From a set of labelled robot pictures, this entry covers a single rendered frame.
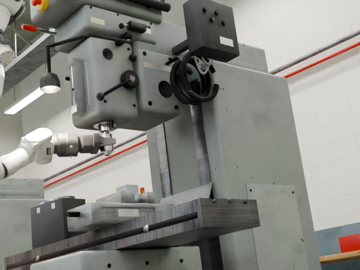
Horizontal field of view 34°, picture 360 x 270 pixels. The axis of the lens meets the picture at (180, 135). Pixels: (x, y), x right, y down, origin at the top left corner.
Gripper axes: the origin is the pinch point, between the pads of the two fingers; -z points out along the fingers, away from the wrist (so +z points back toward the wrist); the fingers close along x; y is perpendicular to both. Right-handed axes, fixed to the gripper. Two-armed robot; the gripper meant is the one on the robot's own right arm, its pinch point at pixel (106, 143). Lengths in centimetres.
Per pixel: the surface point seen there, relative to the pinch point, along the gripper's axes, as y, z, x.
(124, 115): -8.3, -6.0, -7.1
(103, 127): -5.7, 1.0, -2.2
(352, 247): 28, -269, 278
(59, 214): 20.7, 16.1, 27.4
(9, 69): -233, 30, 477
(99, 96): -12.5, 4.1, -16.8
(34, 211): 17, 25, 41
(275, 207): 27, -67, 5
